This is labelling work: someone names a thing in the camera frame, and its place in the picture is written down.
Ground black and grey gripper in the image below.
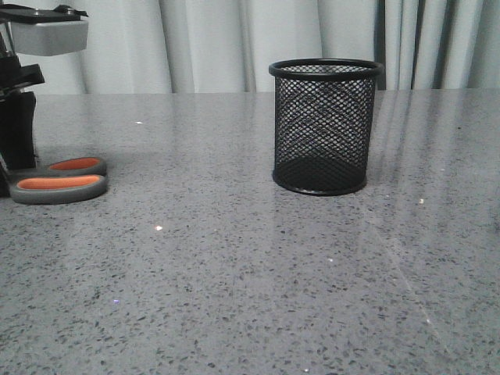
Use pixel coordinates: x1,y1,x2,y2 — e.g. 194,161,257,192
1,4,88,170

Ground light grey curtain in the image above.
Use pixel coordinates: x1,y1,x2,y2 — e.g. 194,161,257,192
20,1,499,94

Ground grey orange handled scissors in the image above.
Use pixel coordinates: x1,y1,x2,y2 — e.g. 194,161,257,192
1,156,108,205

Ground black wire mesh pen cup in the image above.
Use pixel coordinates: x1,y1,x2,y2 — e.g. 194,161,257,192
269,58,384,196

